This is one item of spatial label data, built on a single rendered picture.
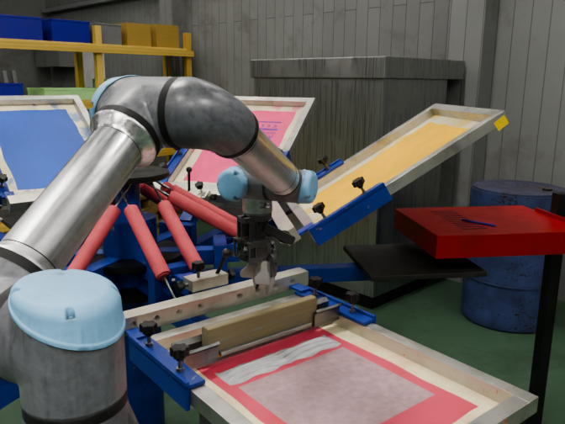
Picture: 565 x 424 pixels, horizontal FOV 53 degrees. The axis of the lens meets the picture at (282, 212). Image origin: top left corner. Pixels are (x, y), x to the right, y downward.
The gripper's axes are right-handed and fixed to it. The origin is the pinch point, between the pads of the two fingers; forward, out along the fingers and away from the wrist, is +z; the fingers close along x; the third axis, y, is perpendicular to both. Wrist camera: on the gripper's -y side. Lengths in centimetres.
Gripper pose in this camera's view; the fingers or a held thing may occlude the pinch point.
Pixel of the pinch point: (264, 286)
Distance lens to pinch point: 150.2
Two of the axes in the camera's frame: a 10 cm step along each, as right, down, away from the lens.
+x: 6.2, 1.9, -7.6
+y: -7.8, 1.4, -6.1
